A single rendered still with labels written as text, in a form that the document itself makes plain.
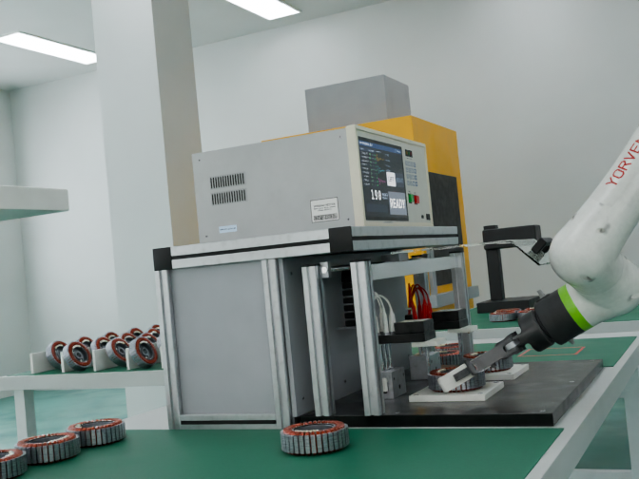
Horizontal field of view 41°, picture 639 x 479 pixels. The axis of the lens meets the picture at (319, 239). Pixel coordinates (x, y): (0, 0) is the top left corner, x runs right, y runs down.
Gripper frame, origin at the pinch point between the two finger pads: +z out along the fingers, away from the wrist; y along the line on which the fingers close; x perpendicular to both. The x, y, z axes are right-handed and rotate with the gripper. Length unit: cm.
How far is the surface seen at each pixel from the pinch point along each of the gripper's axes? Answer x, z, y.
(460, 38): -243, 26, -532
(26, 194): -53, 19, 69
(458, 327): -9.3, 0.9, -20.7
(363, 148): -47.9, -9.6, 4.8
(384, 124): -163, 74, -347
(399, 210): -37.1, -4.1, -12.7
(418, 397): -0.3, 6.3, 7.5
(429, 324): -11.7, -0.5, -0.3
